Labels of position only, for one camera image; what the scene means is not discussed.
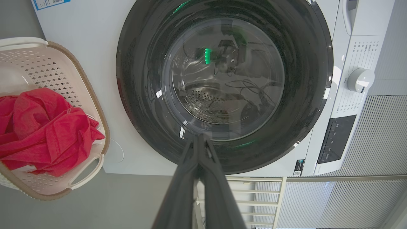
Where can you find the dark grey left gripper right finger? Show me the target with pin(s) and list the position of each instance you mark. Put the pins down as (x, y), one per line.
(219, 197)

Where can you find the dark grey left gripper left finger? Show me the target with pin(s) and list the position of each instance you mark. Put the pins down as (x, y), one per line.
(179, 197)

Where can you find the black round glass washer door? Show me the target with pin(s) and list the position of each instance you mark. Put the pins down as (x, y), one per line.
(143, 95)

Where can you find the red cloth garment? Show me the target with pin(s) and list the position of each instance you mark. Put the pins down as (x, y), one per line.
(41, 133)

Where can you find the white front-load washing machine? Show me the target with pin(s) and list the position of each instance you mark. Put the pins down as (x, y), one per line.
(95, 63)

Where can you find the cream laundry basket brown rim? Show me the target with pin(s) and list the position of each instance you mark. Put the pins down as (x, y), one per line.
(47, 66)

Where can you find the white slatted rack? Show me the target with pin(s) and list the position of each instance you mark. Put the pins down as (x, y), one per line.
(257, 203)

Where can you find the round white filter cover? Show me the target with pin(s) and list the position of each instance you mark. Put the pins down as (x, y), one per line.
(118, 151)

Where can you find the black QR code sticker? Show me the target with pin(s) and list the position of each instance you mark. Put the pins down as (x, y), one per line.
(299, 168)

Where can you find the black control panel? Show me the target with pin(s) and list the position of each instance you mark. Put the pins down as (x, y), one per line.
(337, 140)

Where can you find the white control knob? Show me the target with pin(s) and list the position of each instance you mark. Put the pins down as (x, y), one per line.
(360, 80)

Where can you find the blue energy label sticker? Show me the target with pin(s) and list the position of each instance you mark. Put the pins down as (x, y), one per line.
(51, 3)

